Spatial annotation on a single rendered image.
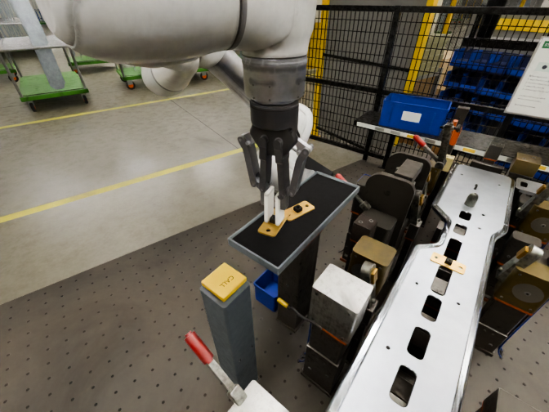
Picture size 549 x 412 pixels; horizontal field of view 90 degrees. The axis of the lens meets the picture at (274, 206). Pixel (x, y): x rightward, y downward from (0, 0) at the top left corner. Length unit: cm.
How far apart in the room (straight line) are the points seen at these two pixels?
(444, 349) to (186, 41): 70
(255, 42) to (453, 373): 66
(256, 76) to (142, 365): 88
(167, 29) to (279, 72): 15
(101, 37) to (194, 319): 89
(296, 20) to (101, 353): 102
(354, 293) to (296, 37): 45
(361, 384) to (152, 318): 72
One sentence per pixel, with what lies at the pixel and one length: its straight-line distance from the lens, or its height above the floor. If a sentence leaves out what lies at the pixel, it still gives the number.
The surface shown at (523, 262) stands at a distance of 91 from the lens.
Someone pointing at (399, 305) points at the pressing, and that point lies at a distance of 75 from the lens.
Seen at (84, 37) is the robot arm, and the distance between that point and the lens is 31.
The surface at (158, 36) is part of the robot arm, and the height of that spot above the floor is 155.
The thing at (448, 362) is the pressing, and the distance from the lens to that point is 71.
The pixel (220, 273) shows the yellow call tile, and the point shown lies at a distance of 54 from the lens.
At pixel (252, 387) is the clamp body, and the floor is 106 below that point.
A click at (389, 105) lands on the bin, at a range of 161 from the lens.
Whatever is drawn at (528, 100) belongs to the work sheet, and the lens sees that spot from 174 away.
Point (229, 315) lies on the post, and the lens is 55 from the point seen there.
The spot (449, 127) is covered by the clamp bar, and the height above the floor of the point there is 121.
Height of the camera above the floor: 157
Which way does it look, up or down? 37 degrees down
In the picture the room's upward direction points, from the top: straight up
